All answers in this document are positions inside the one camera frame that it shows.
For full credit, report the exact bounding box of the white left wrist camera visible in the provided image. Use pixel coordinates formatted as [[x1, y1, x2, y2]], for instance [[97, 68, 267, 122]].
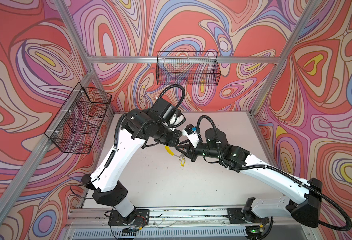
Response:
[[167, 111, 184, 128]]

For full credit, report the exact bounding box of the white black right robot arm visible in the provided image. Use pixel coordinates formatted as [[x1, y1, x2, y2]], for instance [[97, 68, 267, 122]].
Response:
[[176, 125, 323, 228]]

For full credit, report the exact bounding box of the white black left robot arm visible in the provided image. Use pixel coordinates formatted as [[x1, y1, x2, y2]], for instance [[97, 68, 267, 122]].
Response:
[[81, 98, 186, 220]]

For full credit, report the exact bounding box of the grey keyring with yellow grip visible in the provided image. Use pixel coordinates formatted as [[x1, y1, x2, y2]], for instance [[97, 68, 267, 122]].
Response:
[[165, 146, 182, 158]]

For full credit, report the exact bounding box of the key with yellow tag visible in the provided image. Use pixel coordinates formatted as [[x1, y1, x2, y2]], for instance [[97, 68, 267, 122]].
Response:
[[180, 157, 186, 167]]

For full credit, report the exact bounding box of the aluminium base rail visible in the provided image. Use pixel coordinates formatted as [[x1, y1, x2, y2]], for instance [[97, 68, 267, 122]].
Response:
[[60, 206, 311, 240]]

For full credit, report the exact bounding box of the black wire basket wall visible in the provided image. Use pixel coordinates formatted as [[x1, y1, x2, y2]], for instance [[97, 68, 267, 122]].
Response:
[[45, 87, 112, 155], [156, 51, 222, 87]]

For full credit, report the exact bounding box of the black wire basket back wall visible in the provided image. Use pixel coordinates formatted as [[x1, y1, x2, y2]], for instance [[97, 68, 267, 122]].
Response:
[[156, 51, 222, 87]]

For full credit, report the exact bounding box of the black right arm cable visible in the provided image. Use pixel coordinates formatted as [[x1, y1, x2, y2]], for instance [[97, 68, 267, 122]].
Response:
[[196, 115, 352, 240]]

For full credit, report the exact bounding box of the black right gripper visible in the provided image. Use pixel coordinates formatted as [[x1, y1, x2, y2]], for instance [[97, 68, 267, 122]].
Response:
[[176, 139, 222, 162]]

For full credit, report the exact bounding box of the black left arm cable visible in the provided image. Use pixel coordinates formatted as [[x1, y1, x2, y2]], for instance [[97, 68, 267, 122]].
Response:
[[157, 84, 186, 110]]

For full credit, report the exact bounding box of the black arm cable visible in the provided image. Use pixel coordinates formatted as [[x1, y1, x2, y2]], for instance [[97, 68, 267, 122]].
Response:
[[157, 84, 186, 110], [196, 115, 352, 240]]

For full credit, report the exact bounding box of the black wire basket left wall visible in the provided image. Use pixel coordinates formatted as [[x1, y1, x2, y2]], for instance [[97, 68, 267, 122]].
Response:
[[45, 87, 112, 155]]

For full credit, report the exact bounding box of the aluminium frame extrusion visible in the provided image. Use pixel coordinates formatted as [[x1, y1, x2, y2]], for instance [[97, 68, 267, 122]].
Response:
[[0, 1, 308, 239]]

